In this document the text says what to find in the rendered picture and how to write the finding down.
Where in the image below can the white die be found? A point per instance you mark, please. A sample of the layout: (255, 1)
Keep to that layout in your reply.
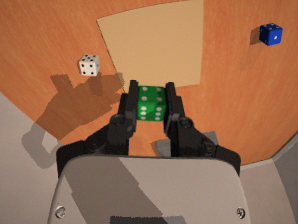
(89, 65)

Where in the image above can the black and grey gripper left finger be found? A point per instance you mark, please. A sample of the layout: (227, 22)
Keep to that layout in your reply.
(115, 135)

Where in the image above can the blue die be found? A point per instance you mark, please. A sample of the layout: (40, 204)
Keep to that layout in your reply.
(270, 34)

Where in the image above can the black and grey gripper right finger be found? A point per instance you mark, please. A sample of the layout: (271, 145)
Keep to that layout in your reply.
(186, 140)

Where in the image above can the green die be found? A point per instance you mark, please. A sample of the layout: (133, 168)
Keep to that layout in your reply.
(151, 103)

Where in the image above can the tan mat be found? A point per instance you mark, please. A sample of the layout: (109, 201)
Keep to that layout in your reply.
(156, 44)

